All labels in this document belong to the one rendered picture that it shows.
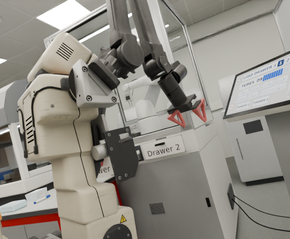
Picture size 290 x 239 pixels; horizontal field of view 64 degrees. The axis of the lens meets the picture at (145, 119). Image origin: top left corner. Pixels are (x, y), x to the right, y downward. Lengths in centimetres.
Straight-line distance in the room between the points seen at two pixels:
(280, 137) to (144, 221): 107
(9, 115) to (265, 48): 421
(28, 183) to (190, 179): 127
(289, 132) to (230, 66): 358
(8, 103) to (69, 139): 150
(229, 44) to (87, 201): 445
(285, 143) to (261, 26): 383
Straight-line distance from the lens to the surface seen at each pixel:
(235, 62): 480
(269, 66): 136
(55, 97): 66
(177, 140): 153
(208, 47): 488
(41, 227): 151
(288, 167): 137
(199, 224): 169
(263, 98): 125
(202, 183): 158
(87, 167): 74
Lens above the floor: 101
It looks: 3 degrees up
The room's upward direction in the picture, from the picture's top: 16 degrees counter-clockwise
